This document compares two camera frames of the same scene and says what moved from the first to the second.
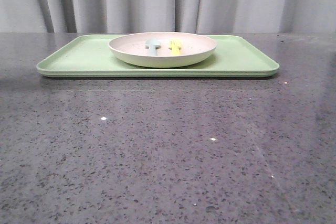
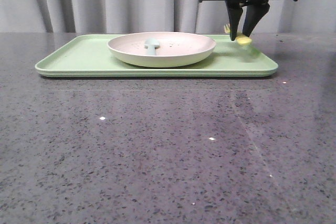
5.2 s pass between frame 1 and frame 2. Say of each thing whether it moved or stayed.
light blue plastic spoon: stayed
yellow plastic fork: moved
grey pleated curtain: stayed
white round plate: stayed
